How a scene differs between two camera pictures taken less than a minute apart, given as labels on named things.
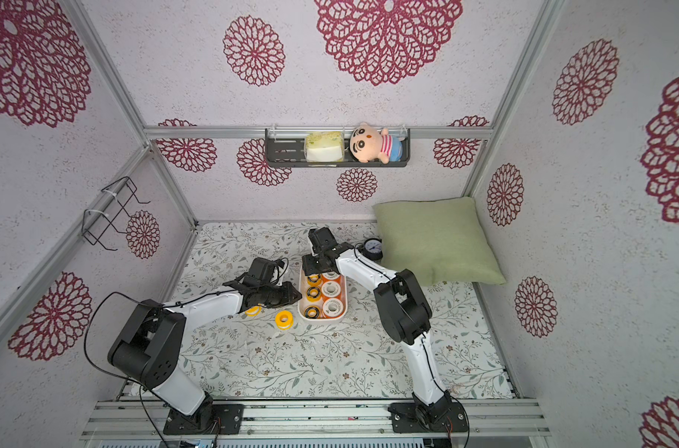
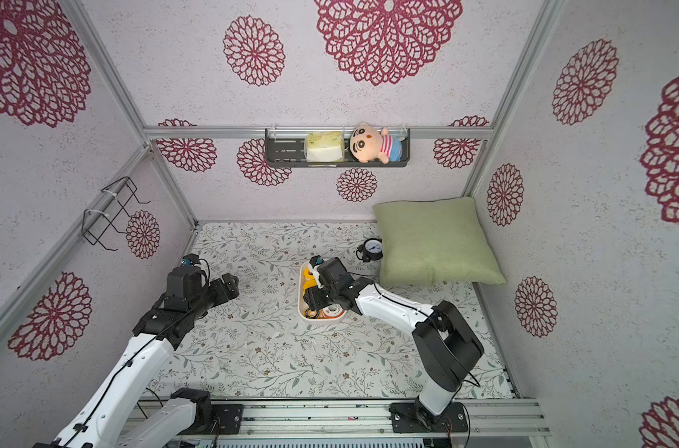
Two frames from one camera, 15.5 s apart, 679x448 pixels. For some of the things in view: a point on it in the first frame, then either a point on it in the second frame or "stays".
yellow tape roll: x=284 y=320 → x=309 y=284
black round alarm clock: x=372 y=249 stays
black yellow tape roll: x=311 y=312 stays
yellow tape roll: x=314 y=280 stays
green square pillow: x=442 y=241 stays
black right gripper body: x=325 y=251 → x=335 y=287
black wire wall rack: x=105 y=210 stays
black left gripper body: x=274 y=295 → x=215 y=295
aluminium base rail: x=315 y=419 stays
